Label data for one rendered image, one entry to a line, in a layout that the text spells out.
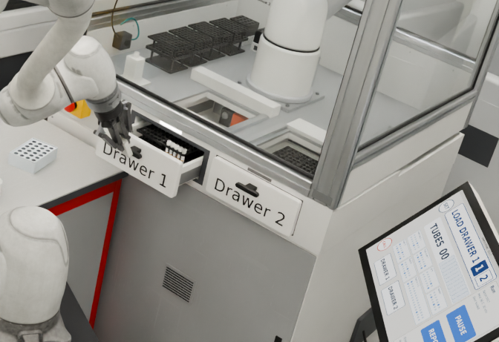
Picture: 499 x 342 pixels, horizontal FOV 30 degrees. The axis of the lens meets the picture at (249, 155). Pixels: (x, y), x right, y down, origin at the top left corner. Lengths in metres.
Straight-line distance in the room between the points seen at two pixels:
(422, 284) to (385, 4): 0.67
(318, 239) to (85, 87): 0.74
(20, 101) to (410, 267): 0.96
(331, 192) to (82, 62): 0.72
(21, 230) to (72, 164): 0.87
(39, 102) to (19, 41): 1.12
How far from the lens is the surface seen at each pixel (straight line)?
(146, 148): 2.57
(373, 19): 2.26
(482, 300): 1.90
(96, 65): 2.22
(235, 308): 2.74
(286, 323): 2.65
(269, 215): 2.53
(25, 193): 2.58
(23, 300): 1.96
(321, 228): 2.47
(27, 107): 2.20
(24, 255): 1.91
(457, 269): 2.01
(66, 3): 1.75
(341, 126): 2.36
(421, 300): 2.00
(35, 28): 3.33
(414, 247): 2.14
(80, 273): 2.89
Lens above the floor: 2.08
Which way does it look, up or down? 26 degrees down
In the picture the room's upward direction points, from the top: 14 degrees clockwise
